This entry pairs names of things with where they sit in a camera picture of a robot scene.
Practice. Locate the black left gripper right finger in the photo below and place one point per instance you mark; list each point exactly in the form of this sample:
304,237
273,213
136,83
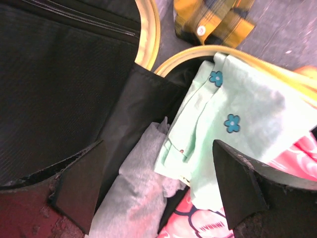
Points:
262,202

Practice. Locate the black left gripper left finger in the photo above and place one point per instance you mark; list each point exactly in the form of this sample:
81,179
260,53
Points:
56,202

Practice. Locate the yellow plaid shirt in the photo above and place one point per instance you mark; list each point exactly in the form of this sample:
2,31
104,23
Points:
213,22

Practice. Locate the yellow suitcase with black lining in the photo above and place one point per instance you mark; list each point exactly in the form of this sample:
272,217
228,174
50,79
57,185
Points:
67,79

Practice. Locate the pink bear print garment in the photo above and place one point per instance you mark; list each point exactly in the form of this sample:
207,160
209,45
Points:
187,221

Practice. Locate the grey cloth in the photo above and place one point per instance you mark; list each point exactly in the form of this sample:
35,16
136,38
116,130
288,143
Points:
135,203

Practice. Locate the mint green printed garment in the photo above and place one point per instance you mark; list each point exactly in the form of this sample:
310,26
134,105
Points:
231,101

